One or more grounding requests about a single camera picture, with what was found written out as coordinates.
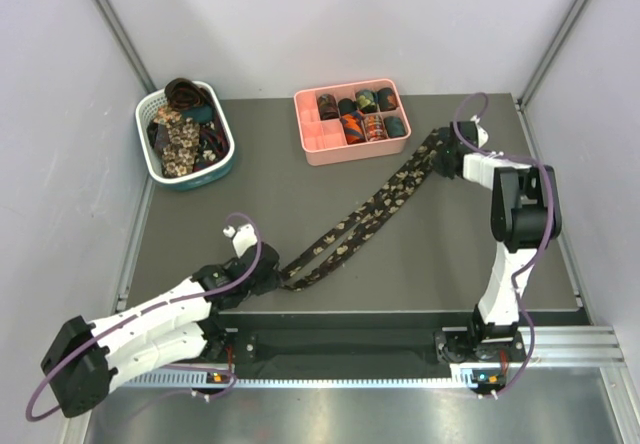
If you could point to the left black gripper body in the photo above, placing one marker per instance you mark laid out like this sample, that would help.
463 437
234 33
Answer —
262 286

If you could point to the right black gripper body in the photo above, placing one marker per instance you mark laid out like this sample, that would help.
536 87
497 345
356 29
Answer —
441 159

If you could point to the black gold floral tie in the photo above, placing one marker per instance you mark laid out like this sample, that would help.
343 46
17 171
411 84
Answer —
348 236

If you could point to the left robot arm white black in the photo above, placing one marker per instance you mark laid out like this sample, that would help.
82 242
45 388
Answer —
88 360

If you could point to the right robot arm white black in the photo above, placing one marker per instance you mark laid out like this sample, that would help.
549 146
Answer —
525 216

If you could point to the rolled dark teal tie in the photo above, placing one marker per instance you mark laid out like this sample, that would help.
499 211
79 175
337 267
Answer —
395 127

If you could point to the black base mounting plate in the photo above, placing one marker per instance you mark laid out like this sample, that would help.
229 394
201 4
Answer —
334 346

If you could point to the rolled red multicolour tie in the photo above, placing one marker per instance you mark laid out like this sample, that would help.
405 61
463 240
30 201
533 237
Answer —
374 128

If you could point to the rolled dark green tie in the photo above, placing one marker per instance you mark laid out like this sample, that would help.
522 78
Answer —
387 99

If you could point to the pink divided organizer box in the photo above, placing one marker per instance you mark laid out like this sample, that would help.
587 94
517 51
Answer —
323 141

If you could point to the rolled green yellow tie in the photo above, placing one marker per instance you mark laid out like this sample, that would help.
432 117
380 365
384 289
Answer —
366 101

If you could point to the dark grey table mat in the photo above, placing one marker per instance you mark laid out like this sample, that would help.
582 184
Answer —
435 254

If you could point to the rolled orange navy striped tie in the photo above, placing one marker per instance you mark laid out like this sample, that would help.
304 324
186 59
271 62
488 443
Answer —
353 128

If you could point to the rolled black tie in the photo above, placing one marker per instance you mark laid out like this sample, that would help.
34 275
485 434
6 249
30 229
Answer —
347 106

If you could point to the rolled maroon patterned tie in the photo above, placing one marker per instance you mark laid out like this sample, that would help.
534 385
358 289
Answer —
327 107

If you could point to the teal white laundry basket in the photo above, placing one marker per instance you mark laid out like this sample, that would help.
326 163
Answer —
217 147

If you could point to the brown patterned tie in basket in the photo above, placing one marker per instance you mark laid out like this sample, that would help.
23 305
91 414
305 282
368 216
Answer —
183 94

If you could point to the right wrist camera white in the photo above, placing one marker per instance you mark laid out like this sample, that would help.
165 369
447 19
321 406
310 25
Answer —
482 134

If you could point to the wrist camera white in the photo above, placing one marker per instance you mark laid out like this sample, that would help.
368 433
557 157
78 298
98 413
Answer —
242 237
482 134

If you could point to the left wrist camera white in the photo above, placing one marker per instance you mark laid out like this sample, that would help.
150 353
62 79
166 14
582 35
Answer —
242 237

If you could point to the aluminium frame rail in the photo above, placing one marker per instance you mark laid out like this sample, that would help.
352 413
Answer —
545 347

